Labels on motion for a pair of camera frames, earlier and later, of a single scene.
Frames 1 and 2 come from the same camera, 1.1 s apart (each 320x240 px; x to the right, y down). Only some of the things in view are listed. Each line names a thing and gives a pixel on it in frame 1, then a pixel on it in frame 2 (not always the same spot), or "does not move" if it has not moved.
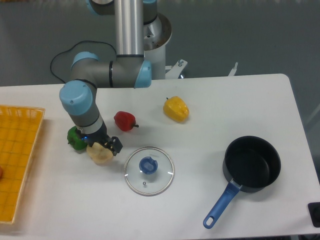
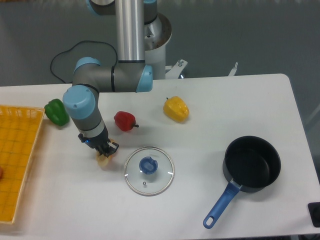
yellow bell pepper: x=176 y=108 does not move
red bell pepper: x=125 y=121 does not move
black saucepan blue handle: x=251 y=163 does not move
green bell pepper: x=75 y=139 -> x=57 y=113
